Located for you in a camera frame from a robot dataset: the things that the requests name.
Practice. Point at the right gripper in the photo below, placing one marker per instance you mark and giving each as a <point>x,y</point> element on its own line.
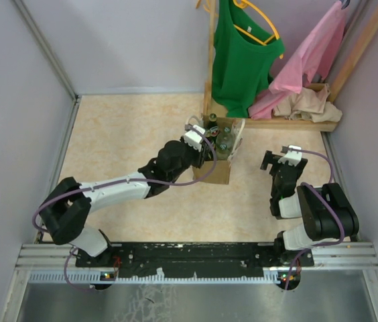
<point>271,158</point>

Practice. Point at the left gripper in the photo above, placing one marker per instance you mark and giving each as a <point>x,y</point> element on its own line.
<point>200,155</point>

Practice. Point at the clear Chang soda bottle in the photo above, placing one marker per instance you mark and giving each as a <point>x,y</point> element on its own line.
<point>226,134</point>
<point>224,146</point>

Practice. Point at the green Perrier bottle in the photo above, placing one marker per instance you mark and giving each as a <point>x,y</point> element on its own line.
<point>212,123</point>
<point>212,138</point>

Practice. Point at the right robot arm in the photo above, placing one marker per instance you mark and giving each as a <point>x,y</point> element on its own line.
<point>327,215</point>

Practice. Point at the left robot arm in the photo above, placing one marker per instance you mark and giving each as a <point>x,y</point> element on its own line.
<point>66,209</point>

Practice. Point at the brown canvas bag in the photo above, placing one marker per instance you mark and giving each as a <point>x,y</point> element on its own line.
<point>220,173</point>

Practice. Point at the wooden clothes rack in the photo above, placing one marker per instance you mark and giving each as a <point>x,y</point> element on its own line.
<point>338,83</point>

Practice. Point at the beige crumpled cloth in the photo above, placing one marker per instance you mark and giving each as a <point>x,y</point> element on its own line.
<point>309,105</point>

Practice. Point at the green tank top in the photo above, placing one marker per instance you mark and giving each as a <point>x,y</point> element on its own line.
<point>240,70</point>

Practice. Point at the pink shirt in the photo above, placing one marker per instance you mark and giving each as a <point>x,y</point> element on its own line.
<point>314,55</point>

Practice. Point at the yellow clothes hanger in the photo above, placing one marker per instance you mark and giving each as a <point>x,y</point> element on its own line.
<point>255,26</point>

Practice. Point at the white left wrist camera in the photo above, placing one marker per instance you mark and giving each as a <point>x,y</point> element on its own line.
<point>194,136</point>

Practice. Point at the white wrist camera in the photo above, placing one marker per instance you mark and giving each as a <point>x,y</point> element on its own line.
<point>194,136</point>
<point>292,155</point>

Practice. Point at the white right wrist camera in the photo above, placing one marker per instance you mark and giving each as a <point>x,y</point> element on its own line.
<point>292,155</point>

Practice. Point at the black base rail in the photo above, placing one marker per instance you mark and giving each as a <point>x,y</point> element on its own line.
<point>187,260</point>

